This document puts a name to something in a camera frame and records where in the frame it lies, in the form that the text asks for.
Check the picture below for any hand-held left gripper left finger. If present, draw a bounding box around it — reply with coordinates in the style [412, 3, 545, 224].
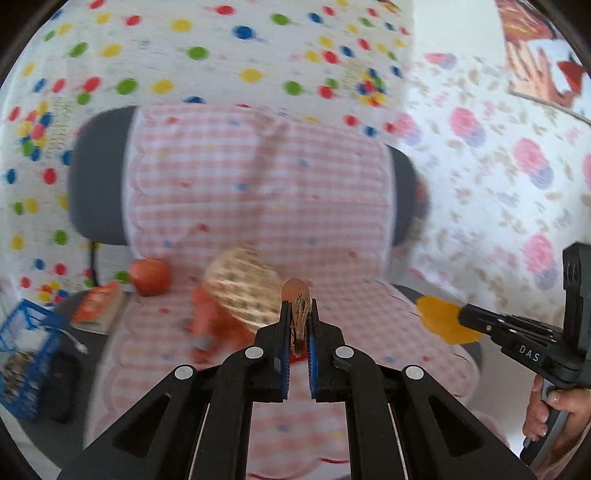
[58, 302, 293, 480]

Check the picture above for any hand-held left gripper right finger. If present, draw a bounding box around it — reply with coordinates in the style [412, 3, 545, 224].
[307, 300, 539, 480]

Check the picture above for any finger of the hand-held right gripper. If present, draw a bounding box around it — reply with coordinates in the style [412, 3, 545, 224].
[462, 302, 557, 333]
[456, 311, 515, 343]

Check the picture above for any yellow snack packet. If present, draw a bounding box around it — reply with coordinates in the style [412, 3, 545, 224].
[416, 295, 481, 346]

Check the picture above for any woven bamboo basket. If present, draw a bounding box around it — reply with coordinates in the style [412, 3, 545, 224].
[203, 247, 284, 334]

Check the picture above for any person's right hand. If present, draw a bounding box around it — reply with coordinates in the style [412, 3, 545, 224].
[524, 376, 591, 455]

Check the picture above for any orange plastic toy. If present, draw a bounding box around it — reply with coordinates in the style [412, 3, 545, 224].
[185, 284, 259, 365]

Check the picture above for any floral print cloth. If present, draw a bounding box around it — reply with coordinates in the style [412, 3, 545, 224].
[392, 46, 591, 333]

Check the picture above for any red apple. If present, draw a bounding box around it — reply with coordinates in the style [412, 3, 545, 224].
[128, 258, 171, 297]

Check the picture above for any pink checkered cloth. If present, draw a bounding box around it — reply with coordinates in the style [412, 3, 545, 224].
[85, 104, 481, 480]

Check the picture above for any orange book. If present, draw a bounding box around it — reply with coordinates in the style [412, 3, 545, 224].
[70, 281, 125, 335]

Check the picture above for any black side table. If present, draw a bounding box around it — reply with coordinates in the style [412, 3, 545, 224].
[44, 288, 134, 423]

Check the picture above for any blue plastic basket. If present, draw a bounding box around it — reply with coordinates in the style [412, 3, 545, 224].
[0, 300, 63, 421]

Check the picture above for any grey office chair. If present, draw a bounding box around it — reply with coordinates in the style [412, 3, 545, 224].
[67, 105, 483, 370]

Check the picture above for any balloon print plastic sheet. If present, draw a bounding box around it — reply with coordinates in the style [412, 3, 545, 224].
[0, 0, 416, 315]

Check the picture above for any white cable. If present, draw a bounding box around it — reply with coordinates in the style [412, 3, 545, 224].
[65, 328, 89, 355]

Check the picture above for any wall poster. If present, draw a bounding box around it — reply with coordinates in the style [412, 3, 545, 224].
[496, 0, 589, 109]

